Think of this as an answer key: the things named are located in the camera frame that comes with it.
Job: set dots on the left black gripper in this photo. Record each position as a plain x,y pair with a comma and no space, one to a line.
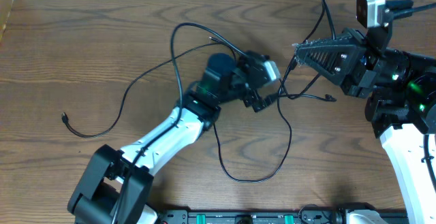
252,100

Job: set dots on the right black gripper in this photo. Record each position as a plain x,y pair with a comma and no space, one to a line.
348,52

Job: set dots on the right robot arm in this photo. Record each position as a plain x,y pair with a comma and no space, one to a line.
399,88

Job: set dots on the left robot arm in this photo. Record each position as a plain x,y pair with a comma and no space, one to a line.
116,184

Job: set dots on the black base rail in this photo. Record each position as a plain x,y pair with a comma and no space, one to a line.
310,213

